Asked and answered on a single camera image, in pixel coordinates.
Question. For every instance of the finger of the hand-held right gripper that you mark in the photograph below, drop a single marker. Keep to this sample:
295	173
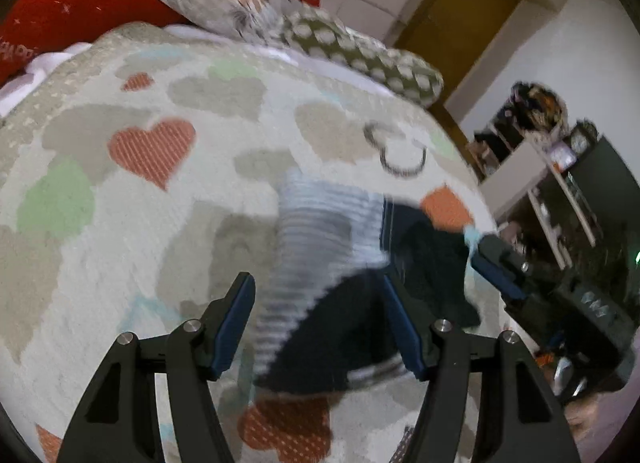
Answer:
505	253
500	278

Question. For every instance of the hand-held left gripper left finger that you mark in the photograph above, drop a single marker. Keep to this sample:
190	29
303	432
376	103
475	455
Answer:
232	328

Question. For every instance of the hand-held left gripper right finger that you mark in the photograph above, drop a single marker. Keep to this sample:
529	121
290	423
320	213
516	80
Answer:
405	333

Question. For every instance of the navy pants with striped lining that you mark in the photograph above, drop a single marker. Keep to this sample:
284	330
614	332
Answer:
350	323

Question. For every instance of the cluttered shelf unit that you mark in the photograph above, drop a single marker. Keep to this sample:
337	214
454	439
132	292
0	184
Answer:
530	163

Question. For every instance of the dark table clock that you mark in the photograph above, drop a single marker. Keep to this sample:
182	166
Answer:
582	140

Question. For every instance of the heart-patterned quilt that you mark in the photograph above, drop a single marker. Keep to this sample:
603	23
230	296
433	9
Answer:
125	243

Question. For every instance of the green patterned bolster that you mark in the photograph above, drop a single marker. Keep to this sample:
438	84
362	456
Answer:
375	60

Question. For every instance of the wooden door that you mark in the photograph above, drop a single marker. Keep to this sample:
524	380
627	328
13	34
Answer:
465	18

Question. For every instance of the white bed sheet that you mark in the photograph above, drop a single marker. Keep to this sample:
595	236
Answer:
40	68

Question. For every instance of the large red pillow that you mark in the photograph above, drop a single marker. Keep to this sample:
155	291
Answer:
75	3

